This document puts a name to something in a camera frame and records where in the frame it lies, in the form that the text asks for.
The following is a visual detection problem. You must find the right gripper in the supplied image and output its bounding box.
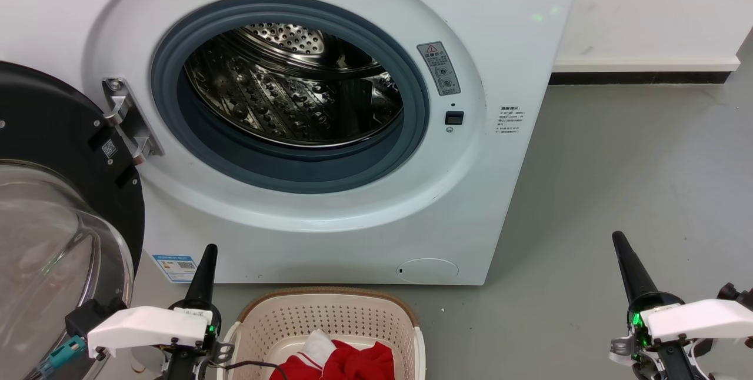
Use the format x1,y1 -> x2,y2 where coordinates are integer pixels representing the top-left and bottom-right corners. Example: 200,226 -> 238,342
609,231 -> 702,380

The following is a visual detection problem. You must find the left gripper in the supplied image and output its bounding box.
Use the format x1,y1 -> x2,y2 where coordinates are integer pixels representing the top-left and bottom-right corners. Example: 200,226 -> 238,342
158,244 -> 236,380

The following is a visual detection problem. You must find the red garment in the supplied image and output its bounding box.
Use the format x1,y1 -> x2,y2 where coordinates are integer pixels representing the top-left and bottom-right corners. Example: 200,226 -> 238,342
269,329 -> 396,380

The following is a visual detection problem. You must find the cream perforated laundry basket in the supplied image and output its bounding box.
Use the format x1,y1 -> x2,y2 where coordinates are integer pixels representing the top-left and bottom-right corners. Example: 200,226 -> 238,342
216,287 -> 427,380

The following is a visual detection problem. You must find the silver metal door hinge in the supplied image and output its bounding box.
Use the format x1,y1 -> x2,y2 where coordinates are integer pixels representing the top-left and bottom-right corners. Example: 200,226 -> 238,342
102,77 -> 165,166

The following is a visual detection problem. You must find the stainless steel washer drum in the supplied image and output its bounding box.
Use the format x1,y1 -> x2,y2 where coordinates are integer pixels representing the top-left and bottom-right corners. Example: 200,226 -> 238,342
184,23 -> 405,148

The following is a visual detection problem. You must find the black-rimmed glass washer door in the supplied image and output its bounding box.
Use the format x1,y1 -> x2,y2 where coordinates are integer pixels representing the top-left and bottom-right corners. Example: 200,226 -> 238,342
0,61 -> 146,380

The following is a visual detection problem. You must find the blue and white energy label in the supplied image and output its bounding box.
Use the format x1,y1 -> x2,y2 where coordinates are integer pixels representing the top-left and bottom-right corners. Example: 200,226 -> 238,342
152,254 -> 198,284

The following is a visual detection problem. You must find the grey rubber door gasket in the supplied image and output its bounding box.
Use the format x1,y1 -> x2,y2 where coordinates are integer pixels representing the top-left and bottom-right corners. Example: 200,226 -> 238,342
150,0 -> 431,195

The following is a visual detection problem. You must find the white front-load washing machine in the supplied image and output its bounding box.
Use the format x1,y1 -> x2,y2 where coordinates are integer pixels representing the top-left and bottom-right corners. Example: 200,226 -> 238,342
0,0 -> 586,286

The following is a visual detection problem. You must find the black baseboard strip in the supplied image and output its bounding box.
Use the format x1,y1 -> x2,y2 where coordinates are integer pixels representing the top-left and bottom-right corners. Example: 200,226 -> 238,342
549,72 -> 732,85

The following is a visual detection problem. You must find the oval filter access cover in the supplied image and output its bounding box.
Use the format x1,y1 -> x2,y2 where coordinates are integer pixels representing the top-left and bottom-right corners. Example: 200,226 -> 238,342
396,258 -> 459,284

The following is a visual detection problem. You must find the grey warning sticker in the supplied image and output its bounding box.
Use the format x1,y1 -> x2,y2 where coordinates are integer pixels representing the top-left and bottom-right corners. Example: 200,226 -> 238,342
417,42 -> 461,96

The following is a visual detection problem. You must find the thin black cable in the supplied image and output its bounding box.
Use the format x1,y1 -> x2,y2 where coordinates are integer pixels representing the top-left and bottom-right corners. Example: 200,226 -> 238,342
224,359 -> 289,380

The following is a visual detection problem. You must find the teal cable connector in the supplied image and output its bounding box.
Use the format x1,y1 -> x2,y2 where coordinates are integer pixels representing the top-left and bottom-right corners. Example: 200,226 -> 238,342
38,335 -> 87,376

